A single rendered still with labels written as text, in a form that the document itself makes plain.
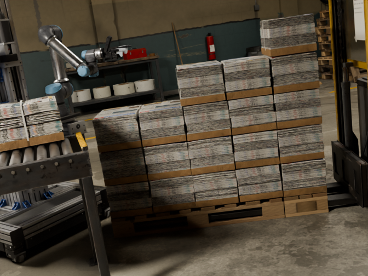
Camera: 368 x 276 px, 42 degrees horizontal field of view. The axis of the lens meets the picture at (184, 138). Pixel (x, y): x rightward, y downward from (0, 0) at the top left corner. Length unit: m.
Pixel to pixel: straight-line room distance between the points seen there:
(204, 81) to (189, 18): 7.11
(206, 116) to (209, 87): 0.19
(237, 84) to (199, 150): 0.49
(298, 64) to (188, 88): 0.70
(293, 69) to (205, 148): 0.74
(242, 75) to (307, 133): 0.56
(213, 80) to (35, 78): 6.88
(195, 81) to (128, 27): 6.83
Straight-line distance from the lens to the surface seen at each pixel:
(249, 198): 3.19
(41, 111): 2.67
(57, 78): 3.63
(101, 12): 9.60
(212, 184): 3.13
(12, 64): 3.42
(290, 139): 3.12
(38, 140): 2.68
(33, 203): 3.64
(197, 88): 3.00
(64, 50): 3.44
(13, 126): 2.67
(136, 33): 9.78
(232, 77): 3.00
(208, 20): 10.20
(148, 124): 3.05
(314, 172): 3.22
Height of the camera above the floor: 1.30
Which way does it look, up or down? 13 degrees down
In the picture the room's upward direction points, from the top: 8 degrees counter-clockwise
